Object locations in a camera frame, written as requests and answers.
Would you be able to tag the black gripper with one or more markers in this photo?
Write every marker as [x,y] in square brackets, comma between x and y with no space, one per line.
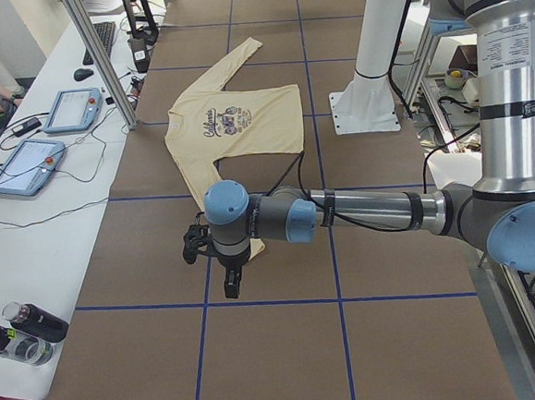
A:
[233,261]

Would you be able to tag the cream long-sleeve printed shirt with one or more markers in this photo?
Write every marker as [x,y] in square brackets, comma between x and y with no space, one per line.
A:
[207,123]

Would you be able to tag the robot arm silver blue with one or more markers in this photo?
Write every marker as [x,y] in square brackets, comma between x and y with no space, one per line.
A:
[496,215]

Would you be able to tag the black lidded bottle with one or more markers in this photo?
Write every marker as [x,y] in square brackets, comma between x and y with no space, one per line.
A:
[35,321]

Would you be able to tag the clear plastic bottle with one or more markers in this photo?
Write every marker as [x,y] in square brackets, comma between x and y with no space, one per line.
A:
[24,348]

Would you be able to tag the upper blue teach pendant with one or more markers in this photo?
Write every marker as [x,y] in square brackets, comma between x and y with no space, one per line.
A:
[73,111]

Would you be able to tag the blue teach pendant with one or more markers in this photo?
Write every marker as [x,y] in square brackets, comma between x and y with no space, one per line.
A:
[73,111]
[30,166]

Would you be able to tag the lower blue teach pendant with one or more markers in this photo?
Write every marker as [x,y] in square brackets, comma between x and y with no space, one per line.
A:
[30,166]

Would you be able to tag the black power adapter brick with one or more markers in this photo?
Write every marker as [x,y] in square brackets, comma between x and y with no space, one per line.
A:
[25,127]

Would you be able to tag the black computer mouse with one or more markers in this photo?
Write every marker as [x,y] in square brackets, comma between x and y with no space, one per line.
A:
[81,74]

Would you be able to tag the black monitor stand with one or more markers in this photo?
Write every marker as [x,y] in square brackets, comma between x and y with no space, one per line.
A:
[142,26]

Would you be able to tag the black computer keyboard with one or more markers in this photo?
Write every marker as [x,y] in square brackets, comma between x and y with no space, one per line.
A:
[106,34]

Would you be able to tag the tape roll with yellow ball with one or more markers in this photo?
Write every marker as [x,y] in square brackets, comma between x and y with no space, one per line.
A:
[455,79]

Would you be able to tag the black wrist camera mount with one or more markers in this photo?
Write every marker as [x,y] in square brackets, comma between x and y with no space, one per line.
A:
[198,241]

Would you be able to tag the aluminium frame post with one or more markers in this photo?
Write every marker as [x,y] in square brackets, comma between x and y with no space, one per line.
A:
[83,23]

